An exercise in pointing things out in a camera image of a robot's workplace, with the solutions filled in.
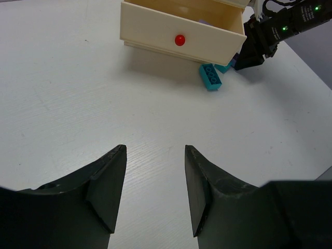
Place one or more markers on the purple lego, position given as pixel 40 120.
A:
pixel 234 60

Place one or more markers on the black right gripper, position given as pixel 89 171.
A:
pixel 264 35

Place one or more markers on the cream wooden drawer cabinet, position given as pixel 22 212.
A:
pixel 204 31

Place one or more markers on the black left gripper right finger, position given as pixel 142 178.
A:
pixel 211 193

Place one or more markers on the teal small lego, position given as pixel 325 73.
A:
pixel 223 69

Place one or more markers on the teal long lego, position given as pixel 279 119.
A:
pixel 210 77

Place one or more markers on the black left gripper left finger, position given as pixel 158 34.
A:
pixel 78 210

